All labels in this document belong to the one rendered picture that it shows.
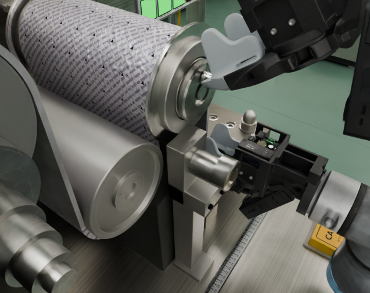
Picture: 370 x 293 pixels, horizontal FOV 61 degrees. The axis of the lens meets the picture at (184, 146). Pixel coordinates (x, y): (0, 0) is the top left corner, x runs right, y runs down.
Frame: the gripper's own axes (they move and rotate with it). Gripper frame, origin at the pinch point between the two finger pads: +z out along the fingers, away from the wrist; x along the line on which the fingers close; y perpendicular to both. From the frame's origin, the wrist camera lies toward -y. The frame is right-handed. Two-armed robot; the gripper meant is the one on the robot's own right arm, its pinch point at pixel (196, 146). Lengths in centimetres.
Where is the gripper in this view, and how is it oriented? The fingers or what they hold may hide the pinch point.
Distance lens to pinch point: 53.1
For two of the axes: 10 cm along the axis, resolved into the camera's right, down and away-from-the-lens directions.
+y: 0.0, -7.2, -6.9
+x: -5.8, 5.6, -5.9
